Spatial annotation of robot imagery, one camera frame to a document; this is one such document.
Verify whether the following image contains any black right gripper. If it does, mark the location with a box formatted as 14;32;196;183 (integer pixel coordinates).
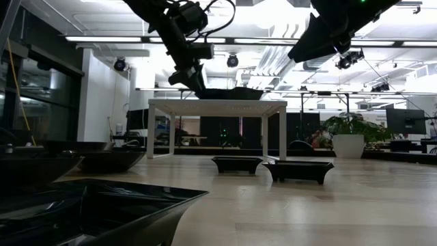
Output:
287;0;400;64

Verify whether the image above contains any black computer monitor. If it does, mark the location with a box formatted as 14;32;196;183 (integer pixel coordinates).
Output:
126;108;150;131
386;108;428;135

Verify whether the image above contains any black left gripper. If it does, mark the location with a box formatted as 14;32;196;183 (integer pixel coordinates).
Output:
160;16;216;99

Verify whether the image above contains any black small square plate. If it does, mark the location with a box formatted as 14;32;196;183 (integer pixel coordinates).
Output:
0;178;210;246
210;156;264;176
261;160;336;186

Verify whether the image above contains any white perforated metal shelf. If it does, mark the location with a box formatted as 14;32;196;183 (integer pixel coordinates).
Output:
145;98;289;162

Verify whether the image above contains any black ceiling spot lamp cluster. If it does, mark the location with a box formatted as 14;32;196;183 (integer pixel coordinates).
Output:
335;49;365;70

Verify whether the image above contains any black wavy square plate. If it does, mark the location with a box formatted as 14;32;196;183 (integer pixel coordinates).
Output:
40;140;116;155

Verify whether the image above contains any long linear ceiling light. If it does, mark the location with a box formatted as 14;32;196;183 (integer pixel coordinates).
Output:
64;35;437;48

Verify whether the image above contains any background black rig frame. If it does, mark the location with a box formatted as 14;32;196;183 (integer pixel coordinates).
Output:
135;87;437;115

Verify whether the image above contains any black round lobed plate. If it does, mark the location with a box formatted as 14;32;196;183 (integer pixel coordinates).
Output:
77;150;147;174
195;87;236;100
0;156;85;188

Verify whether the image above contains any yellow extension cable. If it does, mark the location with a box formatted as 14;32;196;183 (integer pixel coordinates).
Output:
5;37;38;148

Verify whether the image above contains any black office chair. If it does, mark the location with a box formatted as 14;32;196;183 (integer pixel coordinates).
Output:
287;139;315;151

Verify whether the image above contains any green plant in white pot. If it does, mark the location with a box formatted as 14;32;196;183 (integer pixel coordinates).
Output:
320;111;393;160

